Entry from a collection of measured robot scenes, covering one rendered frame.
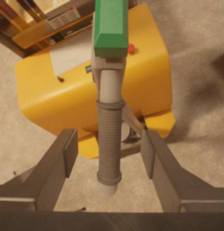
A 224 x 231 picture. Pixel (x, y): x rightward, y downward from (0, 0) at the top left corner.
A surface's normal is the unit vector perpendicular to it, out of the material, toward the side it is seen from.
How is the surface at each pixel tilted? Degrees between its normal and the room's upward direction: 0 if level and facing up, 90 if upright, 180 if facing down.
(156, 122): 22
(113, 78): 40
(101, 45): 47
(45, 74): 0
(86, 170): 0
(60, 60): 0
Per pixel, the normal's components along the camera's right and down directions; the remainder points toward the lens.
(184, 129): -0.26, -0.21
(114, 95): 0.26, 0.27
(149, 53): -0.19, 0.02
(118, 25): 0.01, -0.22
